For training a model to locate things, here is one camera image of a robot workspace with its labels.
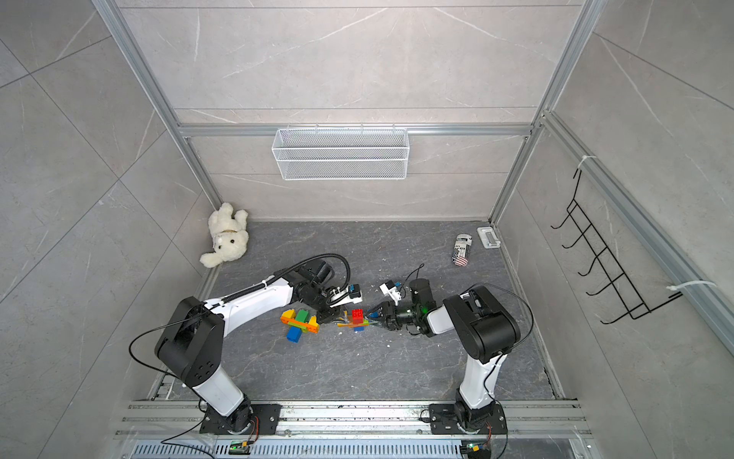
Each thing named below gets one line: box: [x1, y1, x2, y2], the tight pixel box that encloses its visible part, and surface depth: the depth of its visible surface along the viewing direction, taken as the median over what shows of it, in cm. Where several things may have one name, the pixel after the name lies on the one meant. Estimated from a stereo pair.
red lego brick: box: [351, 307, 365, 325], surface depth 85 cm
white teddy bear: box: [199, 201, 250, 269], surface depth 107 cm
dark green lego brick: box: [296, 308, 311, 324], surface depth 92 cm
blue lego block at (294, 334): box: [286, 326, 303, 344], surface depth 90 cm
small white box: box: [476, 226, 501, 249], surface depth 116 cm
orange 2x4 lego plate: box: [280, 315, 319, 334], surface depth 90 cm
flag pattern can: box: [451, 233, 474, 268], surface depth 109 cm
